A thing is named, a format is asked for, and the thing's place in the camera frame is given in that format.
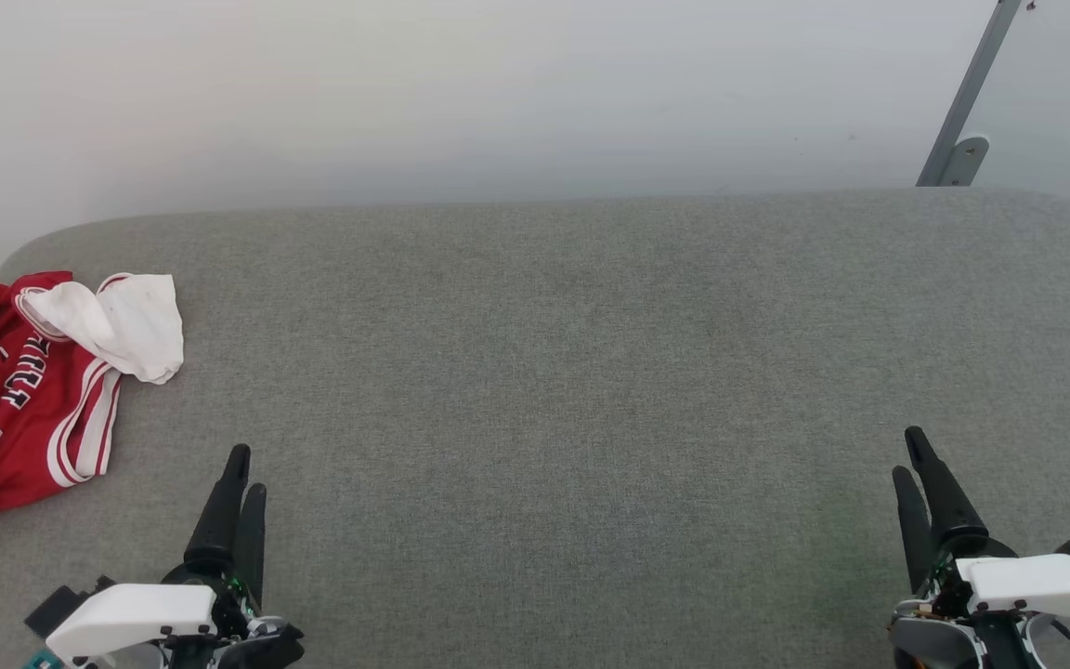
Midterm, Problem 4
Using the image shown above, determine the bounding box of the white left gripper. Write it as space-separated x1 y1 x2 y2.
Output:
46 443 305 669

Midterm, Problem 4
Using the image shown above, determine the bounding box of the red jersey with white sleeves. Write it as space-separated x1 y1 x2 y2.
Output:
0 271 185 529

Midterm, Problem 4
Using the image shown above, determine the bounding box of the grey metal support bar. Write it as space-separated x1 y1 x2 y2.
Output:
915 0 1025 188

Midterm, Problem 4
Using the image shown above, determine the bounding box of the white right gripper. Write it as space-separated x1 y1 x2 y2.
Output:
892 426 1070 669

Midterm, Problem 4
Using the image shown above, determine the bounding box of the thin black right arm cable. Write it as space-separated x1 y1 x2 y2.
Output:
1023 613 1070 669

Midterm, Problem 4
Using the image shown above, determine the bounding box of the grey fabric sofa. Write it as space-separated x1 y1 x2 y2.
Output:
0 188 1070 669

